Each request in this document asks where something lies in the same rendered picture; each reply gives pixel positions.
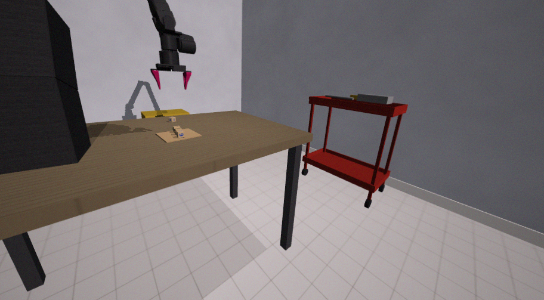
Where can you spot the tan flat mat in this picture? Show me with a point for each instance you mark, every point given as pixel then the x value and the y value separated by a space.
pixel 170 136

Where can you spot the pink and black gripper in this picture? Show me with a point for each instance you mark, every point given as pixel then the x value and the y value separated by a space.
pixel 170 59

